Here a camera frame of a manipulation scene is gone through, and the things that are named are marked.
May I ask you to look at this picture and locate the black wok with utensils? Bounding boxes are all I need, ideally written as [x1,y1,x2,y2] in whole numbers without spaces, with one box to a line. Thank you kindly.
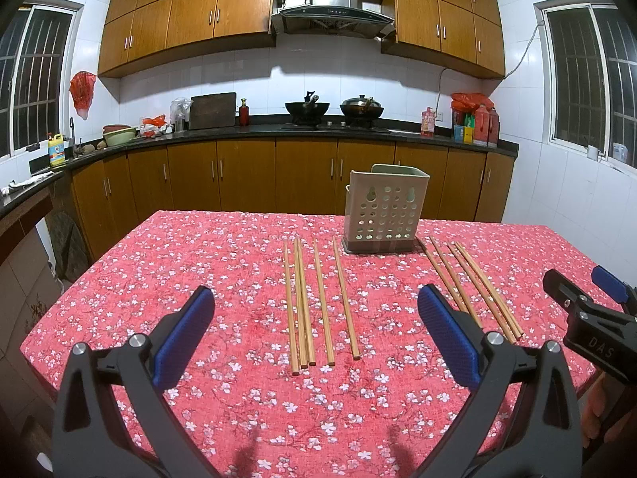
[285,91,329,126]

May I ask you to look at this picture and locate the person right hand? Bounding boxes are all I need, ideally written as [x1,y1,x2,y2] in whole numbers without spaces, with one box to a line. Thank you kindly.
[581,372,631,448]

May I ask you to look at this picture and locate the red floral tablecloth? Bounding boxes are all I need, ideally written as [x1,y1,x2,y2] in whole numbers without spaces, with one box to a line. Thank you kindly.
[21,210,605,477]

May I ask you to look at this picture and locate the red oil jug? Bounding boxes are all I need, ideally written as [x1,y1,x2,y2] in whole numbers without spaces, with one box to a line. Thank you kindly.
[473,104,500,148]

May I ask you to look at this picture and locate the beige perforated utensil holder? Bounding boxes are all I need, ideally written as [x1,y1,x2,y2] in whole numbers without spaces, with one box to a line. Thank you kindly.
[342,164,430,255]

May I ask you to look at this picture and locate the lower wooden cabinets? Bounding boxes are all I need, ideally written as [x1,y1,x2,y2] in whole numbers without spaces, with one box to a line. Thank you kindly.
[71,136,517,259]

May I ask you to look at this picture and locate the wooden cabinets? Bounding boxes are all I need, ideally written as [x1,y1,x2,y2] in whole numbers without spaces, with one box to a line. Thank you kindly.
[97,0,505,79]
[71,136,517,259]

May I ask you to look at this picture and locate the right window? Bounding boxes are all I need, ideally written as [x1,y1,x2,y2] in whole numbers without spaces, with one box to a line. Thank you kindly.
[543,3,636,168]

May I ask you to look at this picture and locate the window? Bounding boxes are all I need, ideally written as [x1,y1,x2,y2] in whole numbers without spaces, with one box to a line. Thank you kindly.
[543,3,636,168]
[0,6,74,158]

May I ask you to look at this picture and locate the red plastic bag on counter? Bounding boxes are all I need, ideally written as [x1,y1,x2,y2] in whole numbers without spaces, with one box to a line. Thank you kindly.
[451,92,494,114]

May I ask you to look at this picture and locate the pink bottle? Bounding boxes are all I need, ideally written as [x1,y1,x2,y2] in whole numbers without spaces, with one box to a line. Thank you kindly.
[420,107,436,137]

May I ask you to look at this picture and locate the yellow detergent bottle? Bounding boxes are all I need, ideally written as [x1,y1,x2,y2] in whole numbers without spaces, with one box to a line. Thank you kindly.
[47,134,66,168]

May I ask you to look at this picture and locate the green basin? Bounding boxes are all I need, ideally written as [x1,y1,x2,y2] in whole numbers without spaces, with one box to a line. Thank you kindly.
[104,127,137,147]

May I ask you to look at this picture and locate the orange plastic bag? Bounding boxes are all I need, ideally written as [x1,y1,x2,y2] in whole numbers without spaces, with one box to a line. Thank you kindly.
[139,114,167,136]

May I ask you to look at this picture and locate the black wok with lid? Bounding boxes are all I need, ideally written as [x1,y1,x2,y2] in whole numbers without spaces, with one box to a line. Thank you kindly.
[340,94,384,128]

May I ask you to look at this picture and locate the dark cutting board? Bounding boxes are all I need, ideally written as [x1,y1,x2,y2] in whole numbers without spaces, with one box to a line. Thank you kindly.
[189,92,236,129]

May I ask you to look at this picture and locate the red sauce bottle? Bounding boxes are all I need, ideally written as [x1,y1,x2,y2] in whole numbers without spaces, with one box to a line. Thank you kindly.
[238,98,249,126]

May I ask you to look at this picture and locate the hanging red plastic bag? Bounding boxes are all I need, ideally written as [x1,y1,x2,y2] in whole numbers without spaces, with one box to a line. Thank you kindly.
[69,70,96,121]

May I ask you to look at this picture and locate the left window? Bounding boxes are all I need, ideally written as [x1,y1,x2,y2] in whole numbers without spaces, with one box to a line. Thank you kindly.
[0,6,74,158]

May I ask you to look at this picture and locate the steel range hood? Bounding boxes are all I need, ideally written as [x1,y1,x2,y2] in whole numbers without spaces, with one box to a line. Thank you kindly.
[271,0,395,40]

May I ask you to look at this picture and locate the upper wooden cabinets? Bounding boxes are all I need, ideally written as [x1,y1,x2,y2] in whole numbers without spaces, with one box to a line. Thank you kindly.
[97,0,505,79]

